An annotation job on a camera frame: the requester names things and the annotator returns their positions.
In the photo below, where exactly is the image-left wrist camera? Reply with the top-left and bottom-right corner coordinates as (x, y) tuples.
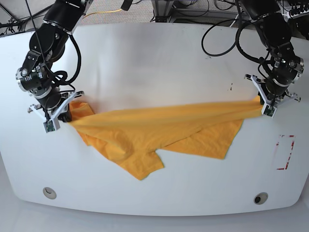
(43, 120), (60, 133)

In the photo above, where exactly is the black arm cable image-right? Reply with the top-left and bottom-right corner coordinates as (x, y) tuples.
(201, 0), (271, 64)

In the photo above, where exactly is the black arm cable image-left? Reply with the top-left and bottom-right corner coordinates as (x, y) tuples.
(25, 1), (78, 90)

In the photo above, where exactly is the table cable grommet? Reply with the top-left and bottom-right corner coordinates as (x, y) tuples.
(42, 187), (56, 200)
(253, 192), (268, 205)

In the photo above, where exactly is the red tape rectangle marking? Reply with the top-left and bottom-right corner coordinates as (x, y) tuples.
(273, 135), (296, 170)

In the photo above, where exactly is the left table cable grommet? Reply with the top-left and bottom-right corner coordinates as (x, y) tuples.
(42, 187), (56, 200)

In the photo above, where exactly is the yellow cable on floor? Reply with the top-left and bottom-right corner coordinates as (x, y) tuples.
(83, 9), (121, 19)

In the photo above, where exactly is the white power strip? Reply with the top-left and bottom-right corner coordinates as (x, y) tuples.
(287, 8), (309, 19)

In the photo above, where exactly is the right table cable grommet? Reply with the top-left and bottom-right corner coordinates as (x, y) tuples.
(253, 192), (268, 205)

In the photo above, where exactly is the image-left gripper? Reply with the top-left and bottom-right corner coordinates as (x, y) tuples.
(27, 88), (84, 122)

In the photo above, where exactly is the aluminium frame stand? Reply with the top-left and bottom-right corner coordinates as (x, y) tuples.
(151, 0), (237, 24)

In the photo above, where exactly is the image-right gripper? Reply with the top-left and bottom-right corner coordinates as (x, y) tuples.
(244, 74), (301, 108)

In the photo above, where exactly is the orange T-shirt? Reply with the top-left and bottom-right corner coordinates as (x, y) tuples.
(70, 98), (262, 180)

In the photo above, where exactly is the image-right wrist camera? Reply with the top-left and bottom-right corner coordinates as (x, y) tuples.
(261, 103), (277, 118)

